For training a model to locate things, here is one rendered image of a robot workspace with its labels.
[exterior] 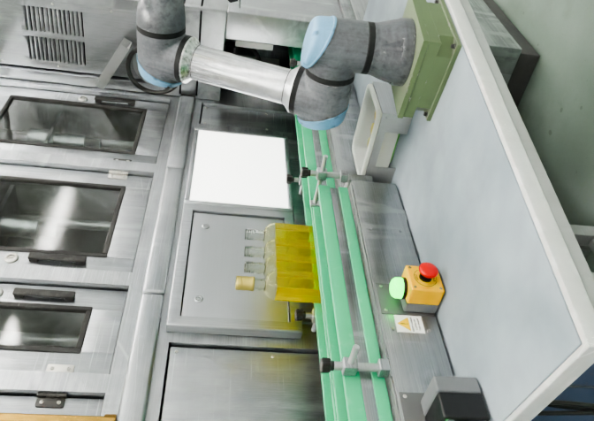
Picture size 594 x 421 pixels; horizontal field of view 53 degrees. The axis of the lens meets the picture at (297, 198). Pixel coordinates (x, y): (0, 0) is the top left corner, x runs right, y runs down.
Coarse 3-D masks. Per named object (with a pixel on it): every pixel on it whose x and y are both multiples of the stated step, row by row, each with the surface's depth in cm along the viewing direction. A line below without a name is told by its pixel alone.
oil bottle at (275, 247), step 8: (272, 240) 153; (280, 240) 153; (264, 248) 152; (272, 248) 151; (280, 248) 151; (288, 248) 151; (296, 248) 152; (304, 248) 152; (312, 248) 153; (264, 256) 151; (312, 256) 151
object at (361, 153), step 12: (372, 96) 156; (372, 108) 167; (360, 120) 170; (372, 120) 170; (360, 132) 172; (372, 132) 153; (360, 144) 174; (372, 144) 156; (360, 156) 171; (360, 168) 166
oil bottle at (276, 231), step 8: (272, 224) 157; (280, 224) 157; (288, 224) 158; (264, 232) 156; (272, 232) 154; (280, 232) 155; (288, 232) 155; (296, 232) 156; (304, 232) 156; (312, 232) 157; (264, 240) 155; (288, 240) 155; (296, 240) 155; (304, 240) 155; (312, 240) 155
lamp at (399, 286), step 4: (392, 280) 123; (396, 280) 122; (400, 280) 122; (404, 280) 122; (392, 284) 122; (396, 284) 121; (400, 284) 121; (404, 284) 121; (392, 288) 122; (396, 288) 121; (400, 288) 121; (404, 288) 121; (392, 292) 122; (396, 292) 121; (400, 292) 121; (404, 292) 121; (392, 296) 123; (396, 296) 122; (400, 296) 122; (404, 296) 122
